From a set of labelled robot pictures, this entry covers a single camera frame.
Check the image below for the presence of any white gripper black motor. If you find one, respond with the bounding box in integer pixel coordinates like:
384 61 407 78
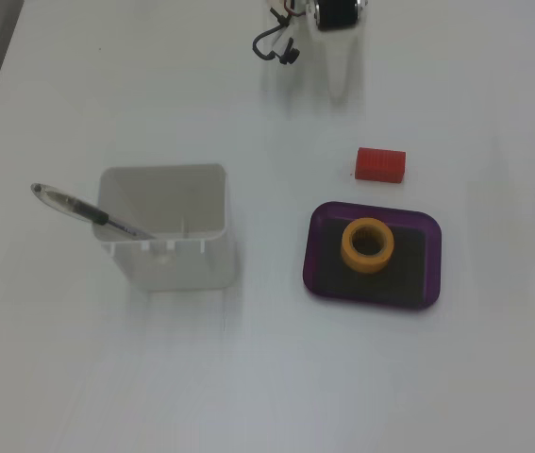
304 0 368 106

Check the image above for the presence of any yellow tape roll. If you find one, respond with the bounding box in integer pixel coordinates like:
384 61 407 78
340 216 396 275

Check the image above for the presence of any red ribbed block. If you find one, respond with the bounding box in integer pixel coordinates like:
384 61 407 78
354 147 407 184

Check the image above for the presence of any purple rectangular tray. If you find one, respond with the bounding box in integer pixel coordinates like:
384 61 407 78
302 201 443 312

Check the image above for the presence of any white square plastic container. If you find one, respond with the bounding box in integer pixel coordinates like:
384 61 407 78
92 163 238 292

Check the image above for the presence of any clear black ballpoint pen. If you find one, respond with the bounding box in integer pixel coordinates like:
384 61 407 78
29 182 158 241

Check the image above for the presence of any black cable with connector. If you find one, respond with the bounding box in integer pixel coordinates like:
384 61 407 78
251 0 302 66

